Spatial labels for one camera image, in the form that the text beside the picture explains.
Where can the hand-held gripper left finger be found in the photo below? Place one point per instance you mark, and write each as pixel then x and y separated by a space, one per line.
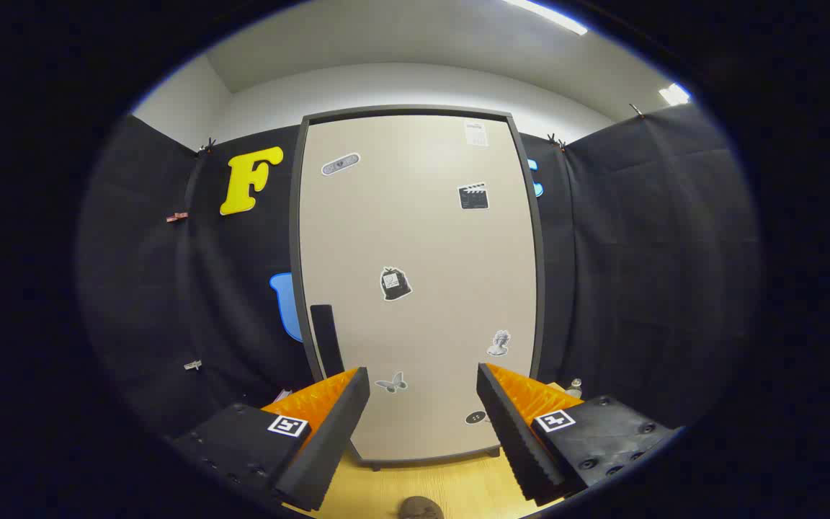
pixel 328 440

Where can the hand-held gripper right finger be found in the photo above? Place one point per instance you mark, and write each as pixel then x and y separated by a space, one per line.
pixel 519 440

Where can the brown fuzzy shoe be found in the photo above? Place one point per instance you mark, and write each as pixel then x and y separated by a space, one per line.
pixel 421 509

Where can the grey shoe cabinet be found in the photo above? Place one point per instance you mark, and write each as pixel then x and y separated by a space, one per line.
pixel 294 216

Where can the beige shoe cabinet door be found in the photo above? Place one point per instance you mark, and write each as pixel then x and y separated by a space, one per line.
pixel 415 231

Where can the stack of books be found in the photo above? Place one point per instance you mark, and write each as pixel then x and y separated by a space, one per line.
pixel 282 396

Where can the green label drink bottle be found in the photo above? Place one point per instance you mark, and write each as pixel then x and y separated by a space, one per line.
pixel 575 387

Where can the black backdrop cloth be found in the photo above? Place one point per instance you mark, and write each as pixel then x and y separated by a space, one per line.
pixel 645 252

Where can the reddish clip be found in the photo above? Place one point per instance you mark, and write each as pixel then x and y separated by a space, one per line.
pixel 177 216

